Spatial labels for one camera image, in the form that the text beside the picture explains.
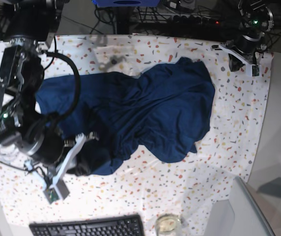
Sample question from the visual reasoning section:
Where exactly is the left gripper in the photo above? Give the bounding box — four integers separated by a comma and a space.
228, 33, 262, 72

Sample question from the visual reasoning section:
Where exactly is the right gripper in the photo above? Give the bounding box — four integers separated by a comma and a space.
19, 118, 64, 166

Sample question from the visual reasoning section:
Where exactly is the navy blue t-shirt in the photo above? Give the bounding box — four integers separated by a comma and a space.
35, 57, 216, 177

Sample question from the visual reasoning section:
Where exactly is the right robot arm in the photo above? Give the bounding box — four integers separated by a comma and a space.
0, 0, 81, 166

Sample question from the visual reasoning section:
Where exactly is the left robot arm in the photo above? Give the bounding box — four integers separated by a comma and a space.
226, 0, 274, 77

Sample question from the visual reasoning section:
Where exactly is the black power strip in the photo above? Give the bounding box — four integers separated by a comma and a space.
168, 15, 220, 25

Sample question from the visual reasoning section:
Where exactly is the black computer keyboard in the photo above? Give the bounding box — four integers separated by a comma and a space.
29, 214, 145, 236

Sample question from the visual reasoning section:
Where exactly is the terrazzo patterned tablecloth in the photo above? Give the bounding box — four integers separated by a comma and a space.
0, 35, 274, 236

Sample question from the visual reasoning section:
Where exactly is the blue box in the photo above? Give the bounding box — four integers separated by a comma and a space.
92, 0, 160, 7

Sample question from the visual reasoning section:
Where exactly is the clear glass jar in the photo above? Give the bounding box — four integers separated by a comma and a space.
155, 214, 182, 236

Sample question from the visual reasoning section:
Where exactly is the grey laptop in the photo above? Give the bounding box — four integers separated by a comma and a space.
229, 177, 275, 236

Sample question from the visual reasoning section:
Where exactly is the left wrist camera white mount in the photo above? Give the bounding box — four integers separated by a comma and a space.
211, 42, 264, 77

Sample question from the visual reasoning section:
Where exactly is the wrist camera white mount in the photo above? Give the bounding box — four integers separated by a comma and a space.
211, 42, 264, 77
24, 132, 87, 204

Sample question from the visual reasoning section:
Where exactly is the coiled white cable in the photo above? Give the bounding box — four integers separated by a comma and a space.
0, 135, 28, 170

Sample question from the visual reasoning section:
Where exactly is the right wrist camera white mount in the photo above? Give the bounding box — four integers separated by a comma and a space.
24, 132, 87, 204

